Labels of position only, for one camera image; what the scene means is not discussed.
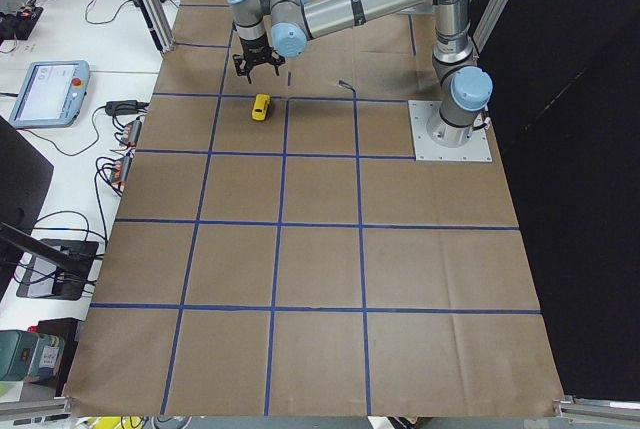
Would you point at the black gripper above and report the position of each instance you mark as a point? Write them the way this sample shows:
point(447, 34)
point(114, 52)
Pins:
point(255, 47)

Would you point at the yellow beetle toy car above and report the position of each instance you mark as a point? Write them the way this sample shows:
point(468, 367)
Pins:
point(260, 107)

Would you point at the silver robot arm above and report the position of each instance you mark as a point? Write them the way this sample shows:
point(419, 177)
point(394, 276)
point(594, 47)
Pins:
point(271, 31)

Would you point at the brown paper table cover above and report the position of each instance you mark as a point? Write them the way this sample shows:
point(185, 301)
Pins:
point(308, 264)

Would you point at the teach pendant tablet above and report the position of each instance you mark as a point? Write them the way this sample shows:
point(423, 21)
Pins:
point(51, 95)

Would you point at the green box device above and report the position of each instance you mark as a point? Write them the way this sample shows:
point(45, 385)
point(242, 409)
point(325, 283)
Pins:
point(42, 355)

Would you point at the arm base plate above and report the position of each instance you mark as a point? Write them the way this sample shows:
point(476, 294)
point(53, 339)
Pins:
point(450, 149)

